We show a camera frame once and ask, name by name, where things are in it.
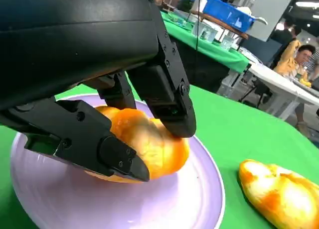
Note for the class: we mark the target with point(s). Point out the blue plastic crate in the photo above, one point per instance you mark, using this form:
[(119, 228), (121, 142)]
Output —
[(224, 12)]

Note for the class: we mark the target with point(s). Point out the green covered workbench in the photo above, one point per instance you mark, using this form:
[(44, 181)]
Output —
[(214, 52)]

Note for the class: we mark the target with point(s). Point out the wooden board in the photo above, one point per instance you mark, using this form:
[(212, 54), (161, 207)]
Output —
[(224, 27)]

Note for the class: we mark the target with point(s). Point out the green table cloth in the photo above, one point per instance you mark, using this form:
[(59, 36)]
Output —
[(236, 129)]

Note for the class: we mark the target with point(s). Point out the grey panel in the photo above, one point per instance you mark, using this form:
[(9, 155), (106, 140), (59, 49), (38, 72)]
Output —
[(269, 15)]

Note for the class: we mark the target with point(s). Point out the lilac plate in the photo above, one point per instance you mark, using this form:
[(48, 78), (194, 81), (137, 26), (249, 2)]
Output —
[(99, 201)]

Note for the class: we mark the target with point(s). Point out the person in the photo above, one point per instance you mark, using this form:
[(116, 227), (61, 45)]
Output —
[(314, 59), (289, 62), (281, 37)]

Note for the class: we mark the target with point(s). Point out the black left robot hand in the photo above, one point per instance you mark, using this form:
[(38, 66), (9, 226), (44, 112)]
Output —
[(74, 39)]

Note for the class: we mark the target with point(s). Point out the black chair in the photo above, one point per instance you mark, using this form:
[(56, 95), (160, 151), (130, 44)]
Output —
[(259, 87)]

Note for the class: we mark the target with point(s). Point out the white table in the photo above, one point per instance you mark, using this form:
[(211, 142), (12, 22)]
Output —
[(274, 84)]

